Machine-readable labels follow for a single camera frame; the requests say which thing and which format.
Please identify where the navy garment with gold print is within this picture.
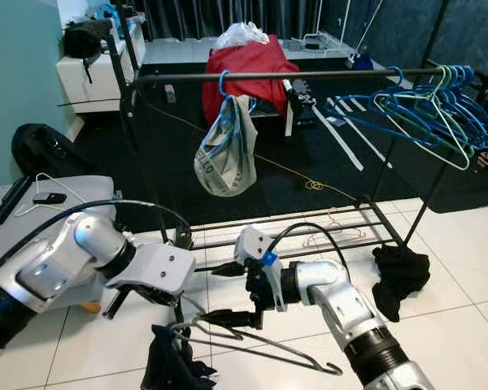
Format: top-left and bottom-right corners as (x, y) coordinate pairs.
(142, 323), (220, 390)

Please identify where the blue hanger carrying grey garment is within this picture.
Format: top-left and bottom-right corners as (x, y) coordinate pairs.
(198, 71), (258, 172)

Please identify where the blue plastic hanger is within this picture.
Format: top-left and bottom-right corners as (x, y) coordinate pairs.
(382, 65), (488, 155)
(411, 65), (488, 154)
(338, 65), (442, 149)

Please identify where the pale green hanger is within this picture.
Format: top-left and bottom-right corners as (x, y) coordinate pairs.
(373, 65), (474, 172)

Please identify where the grey garment with lettering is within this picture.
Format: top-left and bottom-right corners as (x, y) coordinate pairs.
(194, 95), (259, 199)

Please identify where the black carpet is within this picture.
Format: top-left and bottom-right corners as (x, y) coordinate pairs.
(69, 45), (488, 222)

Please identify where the grey upholstered ottoman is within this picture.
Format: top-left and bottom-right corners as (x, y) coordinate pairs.
(0, 175), (117, 246)

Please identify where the black crumpled garment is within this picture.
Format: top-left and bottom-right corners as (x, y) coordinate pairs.
(372, 244), (433, 324)

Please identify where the small black remote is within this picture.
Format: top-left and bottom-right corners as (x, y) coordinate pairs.
(33, 193), (68, 206)

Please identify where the white floor strip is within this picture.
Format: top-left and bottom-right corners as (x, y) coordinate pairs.
(308, 106), (366, 172)

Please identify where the black flat device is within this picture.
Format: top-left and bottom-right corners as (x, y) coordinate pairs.
(0, 175), (34, 225)

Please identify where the black backpack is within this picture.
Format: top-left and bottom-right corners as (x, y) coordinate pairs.
(11, 123), (95, 180)

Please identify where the black white machine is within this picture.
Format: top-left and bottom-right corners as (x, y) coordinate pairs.
(285, 78), (317, 111)

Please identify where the red cloth cover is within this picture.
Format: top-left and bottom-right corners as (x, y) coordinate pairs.
(201, 37), (301, 128)

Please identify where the black metal clothes rack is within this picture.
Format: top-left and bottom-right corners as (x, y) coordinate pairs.
(57, 0), (488, 254)

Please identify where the white shelf unit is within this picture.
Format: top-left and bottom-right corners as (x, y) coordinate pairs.
(55, 23), (146, 113)

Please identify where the white plastic bag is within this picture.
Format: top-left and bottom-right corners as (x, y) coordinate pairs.
(216, 22), (272, 50)

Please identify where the blue mop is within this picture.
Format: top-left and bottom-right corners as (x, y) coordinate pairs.
(345, 0), (388, 71)

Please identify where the dark curtain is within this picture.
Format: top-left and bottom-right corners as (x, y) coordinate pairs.
(138, 0), (355, 41)

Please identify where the blue bag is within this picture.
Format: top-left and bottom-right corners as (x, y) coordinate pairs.
(98, 3), (128, 38)

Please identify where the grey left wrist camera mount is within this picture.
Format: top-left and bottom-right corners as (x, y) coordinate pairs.
(105, 241), (197, 298)

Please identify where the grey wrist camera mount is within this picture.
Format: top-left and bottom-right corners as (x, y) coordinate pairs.
(105, 241), (197, 298)
(233, 225), (282, 314)

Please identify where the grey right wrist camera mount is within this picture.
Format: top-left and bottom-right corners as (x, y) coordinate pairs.
(233, 225), (282, 314)

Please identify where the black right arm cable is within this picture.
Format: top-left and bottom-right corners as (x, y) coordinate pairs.
(275, 222), (351, 269)

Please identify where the pink wire hanger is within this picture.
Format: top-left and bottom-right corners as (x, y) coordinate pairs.
(301, 207), (368, 246)

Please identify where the white wire hanger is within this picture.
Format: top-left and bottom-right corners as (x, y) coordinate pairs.
(14, 171), (91, 219)

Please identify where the yellow cord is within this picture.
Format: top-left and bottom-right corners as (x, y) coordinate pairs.
(155, 106), (360, 201)

